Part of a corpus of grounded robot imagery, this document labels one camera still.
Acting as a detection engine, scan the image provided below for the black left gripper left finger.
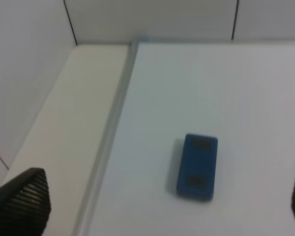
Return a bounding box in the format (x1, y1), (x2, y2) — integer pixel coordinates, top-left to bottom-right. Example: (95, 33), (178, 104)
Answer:
(0, 168), (51, 236)

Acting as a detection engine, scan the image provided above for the blue whiteboard eraser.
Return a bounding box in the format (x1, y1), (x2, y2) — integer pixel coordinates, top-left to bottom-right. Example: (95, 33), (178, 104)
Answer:
(176, 134), (218, 201)

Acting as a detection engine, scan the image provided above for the white whiteboard with aluminium frame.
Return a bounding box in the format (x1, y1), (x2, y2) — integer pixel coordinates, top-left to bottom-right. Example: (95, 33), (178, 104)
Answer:
(81, 42), (295, 236)

